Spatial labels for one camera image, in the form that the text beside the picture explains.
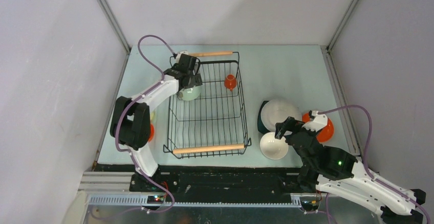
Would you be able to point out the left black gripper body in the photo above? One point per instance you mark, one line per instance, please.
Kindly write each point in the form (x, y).
(194, 80)

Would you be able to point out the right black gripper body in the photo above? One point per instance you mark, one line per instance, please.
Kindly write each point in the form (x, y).
(290, 125)

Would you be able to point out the orange round plate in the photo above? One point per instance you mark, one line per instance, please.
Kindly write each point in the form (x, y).
(327, 132)

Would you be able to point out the green floral ceramic bowl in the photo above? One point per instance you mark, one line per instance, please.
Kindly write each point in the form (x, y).
(189, 94)

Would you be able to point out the white ceramic bowl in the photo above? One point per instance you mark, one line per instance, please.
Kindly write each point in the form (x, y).
(272, 148)

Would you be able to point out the white pink fluted plate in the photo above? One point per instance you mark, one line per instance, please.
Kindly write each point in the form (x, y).
(277, 111)

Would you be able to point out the teal square plate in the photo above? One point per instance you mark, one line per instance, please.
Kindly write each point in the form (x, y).
(260, 125)

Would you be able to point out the yellow ceramic mug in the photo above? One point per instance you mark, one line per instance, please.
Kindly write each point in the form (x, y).
(152, 116)

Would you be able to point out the orange glossy bowl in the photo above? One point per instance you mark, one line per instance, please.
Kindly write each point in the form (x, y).
(152, 132)

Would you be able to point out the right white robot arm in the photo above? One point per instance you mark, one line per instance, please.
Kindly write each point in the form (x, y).
(334, 170)

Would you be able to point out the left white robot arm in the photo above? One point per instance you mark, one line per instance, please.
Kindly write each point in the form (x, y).
(131, 122)

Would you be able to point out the small orange ceramic cup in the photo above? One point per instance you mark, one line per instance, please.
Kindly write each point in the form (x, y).
(230, 82)

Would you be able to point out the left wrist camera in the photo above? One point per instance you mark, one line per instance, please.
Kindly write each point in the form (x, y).
(178, 55)

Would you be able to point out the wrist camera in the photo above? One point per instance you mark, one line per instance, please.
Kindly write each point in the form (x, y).
(314, 122)
(178, 55)

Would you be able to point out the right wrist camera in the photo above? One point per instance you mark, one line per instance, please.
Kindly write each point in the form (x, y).
(314, 122)

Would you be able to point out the black wire dish rack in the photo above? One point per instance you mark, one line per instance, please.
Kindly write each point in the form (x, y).
(213, 124)

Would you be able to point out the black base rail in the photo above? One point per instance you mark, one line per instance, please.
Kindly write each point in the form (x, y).
(197, 186)

